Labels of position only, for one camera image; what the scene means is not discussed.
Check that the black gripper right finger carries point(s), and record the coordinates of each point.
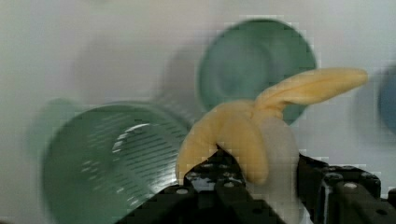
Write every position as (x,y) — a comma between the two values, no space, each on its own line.
(334,194)

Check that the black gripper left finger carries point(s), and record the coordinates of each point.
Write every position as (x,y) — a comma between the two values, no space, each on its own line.
(213,192)

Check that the yellow plush peeled banana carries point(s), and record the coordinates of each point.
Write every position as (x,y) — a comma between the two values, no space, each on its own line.
(255,134)

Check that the blue cup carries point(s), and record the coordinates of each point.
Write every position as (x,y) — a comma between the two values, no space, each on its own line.
(387,100)

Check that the green oval colander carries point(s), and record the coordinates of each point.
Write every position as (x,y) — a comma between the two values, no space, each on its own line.
(99,163)

